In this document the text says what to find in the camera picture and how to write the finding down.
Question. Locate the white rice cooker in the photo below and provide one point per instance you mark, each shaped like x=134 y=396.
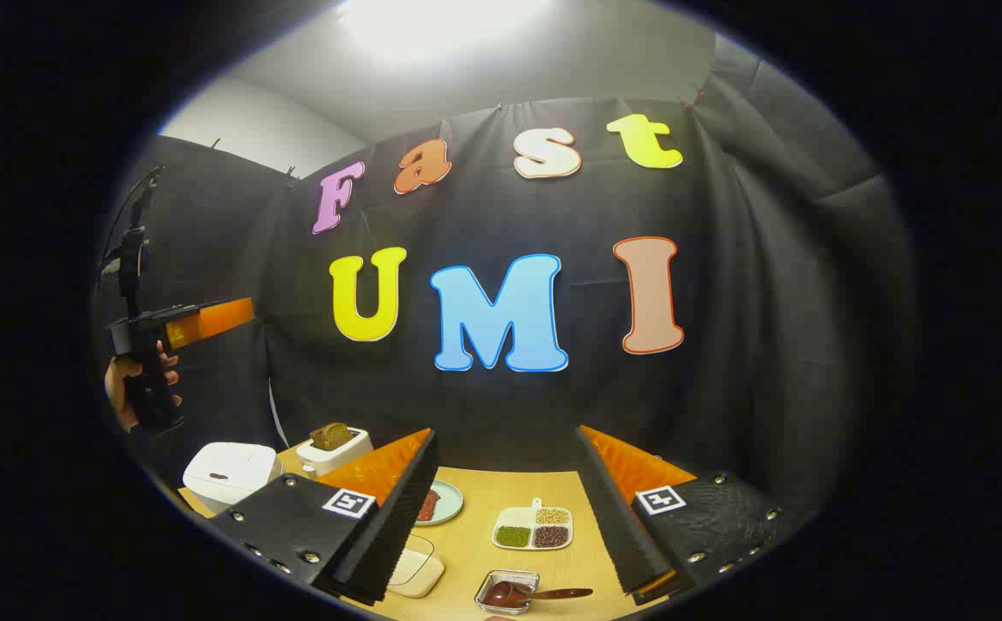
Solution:
x=225 y=470

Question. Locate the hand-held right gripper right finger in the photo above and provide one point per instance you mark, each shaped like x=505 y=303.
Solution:
x=617 y=526

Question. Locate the black backdrop cloth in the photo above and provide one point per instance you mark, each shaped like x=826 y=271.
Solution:
x=725 y=388

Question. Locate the pale green plate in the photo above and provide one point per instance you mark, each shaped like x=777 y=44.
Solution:
x=451 y=504

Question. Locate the white toaster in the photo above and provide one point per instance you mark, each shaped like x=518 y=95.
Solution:
x=341 y=457

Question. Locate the brown bread slice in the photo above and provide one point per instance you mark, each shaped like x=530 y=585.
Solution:
x=330 y=435

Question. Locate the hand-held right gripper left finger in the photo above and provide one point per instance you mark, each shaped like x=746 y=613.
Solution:
x=397 y=509

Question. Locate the white divided bean dish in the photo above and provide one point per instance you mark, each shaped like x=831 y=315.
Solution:
x=532 y=526

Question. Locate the clear box of rice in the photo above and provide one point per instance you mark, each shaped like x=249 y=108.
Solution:
x=419 y=573

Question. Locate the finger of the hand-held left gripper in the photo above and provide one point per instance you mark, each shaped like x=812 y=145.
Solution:
x=216 y=321

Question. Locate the red meat slice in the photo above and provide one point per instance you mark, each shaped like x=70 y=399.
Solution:
x=429 y=507

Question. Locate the brown wooden spoon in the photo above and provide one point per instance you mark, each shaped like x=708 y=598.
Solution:
x=510 y=592

